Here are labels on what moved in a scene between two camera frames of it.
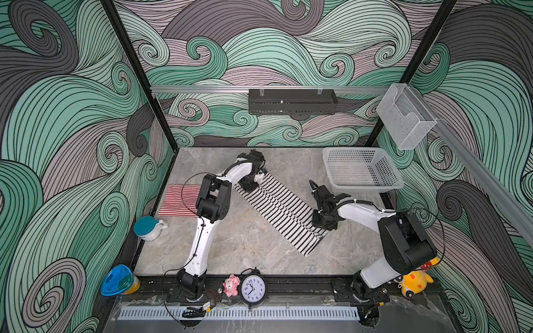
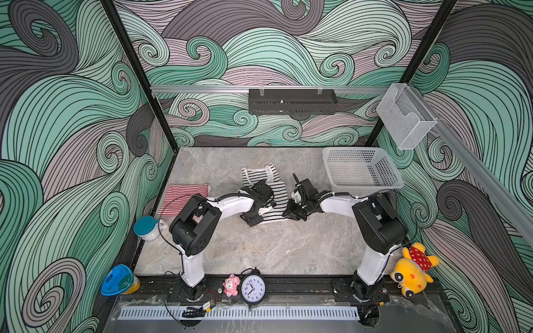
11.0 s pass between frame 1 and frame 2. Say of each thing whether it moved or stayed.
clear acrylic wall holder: stayed
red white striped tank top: stayed
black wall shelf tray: stayed
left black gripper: moved
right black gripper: moved
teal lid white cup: stayed
